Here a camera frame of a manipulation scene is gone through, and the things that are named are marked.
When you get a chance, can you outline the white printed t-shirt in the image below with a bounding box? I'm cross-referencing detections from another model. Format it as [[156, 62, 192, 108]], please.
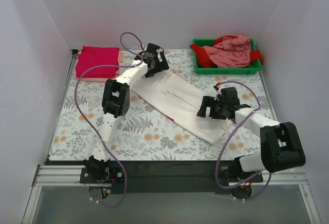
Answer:
[[132, 70, 232, 144]]

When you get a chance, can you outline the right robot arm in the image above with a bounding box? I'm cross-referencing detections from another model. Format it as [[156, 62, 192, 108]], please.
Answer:
[[197, 87, 306, 182]]

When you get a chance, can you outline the crumpled red t-shirt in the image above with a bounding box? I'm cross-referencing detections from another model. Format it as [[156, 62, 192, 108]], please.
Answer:
[[190, 35, 261, 68]]

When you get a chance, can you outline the folded peach t-shirt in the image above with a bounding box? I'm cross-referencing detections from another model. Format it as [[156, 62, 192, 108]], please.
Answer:
[[74, 50, 124, 82]]

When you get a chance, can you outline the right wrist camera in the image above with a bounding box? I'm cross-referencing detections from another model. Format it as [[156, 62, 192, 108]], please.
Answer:
[[213, 82, 222, 99]]

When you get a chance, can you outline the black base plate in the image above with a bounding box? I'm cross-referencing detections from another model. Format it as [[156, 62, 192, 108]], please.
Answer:
[[79, 159, 252, 194]]

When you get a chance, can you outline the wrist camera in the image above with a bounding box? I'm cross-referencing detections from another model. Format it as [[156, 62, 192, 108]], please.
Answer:
[[140, 46, 149, 58], [213, 82, 222, 99]]

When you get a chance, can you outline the green plastic tray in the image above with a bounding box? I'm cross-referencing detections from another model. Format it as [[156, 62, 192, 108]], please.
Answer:
[[192, 38, 262, 75]]

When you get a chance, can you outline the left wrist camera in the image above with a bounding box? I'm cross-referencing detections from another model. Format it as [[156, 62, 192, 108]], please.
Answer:
[[140, 46, 149, 58]]

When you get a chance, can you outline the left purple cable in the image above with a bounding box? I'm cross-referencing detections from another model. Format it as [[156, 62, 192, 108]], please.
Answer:
[[74, 31, 144, 209]]

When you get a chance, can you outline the aluminium frame rail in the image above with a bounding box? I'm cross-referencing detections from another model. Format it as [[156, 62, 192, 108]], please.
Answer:
[[32, 165, 309, 186]]

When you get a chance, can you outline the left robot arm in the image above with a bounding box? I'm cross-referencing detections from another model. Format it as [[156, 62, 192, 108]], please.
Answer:
[[84, 43, 169, 183]]

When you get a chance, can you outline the crumpled pink t-shirt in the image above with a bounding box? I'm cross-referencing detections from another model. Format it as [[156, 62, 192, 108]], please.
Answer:
[[203, 35, 252, 68]]

